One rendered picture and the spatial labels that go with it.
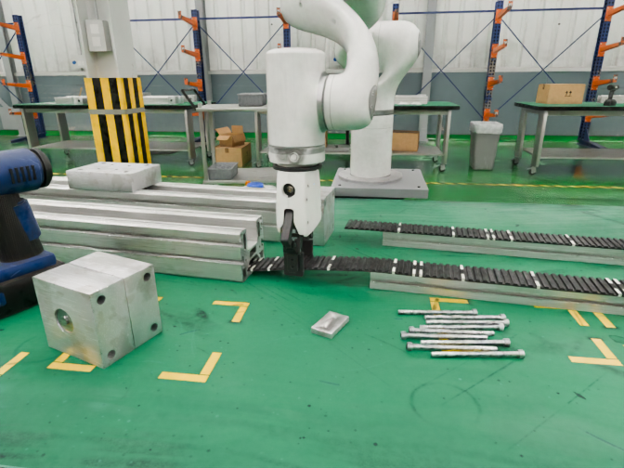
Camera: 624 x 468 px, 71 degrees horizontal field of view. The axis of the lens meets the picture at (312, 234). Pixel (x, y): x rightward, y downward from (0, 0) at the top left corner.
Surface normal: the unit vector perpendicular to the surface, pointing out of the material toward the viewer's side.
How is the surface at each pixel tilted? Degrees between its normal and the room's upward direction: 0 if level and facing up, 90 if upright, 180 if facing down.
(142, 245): 90
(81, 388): 0
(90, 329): 90
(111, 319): 90
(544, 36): 90
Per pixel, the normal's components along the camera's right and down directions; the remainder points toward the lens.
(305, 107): -0.19, 0.35
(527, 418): 0.00, -0.94
